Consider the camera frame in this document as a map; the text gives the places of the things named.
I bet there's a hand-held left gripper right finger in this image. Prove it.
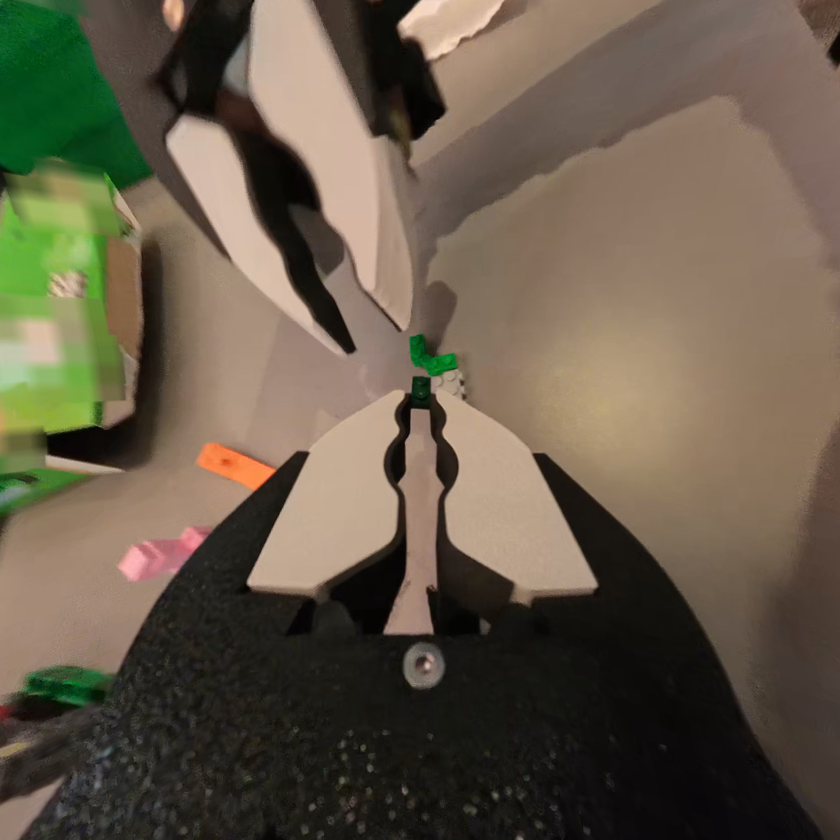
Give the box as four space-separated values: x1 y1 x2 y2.
434 389 599 606

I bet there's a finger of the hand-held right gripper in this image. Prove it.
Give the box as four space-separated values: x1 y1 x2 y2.
164 113 358 358
247 0 420 333

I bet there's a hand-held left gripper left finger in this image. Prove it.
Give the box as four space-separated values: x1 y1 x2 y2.
245 389 405 601

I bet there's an orange brick separator tool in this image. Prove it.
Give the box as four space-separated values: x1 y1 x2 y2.
196 442 277 492

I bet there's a bright green toy brick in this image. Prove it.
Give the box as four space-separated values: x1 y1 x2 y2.
408 333 459 378

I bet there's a white torn paper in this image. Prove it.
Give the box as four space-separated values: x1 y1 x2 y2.
396 0 508 62

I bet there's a green cardboard box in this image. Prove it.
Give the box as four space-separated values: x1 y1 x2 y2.
0 0 156 514

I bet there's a pink toy brick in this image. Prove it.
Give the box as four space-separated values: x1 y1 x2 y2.
117 525 213 584

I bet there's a green studded toy brick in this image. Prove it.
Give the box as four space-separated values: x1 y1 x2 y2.
21 665 117 707

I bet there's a multicolour toy brick build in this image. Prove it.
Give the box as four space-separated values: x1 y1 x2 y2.
0 703 101 788

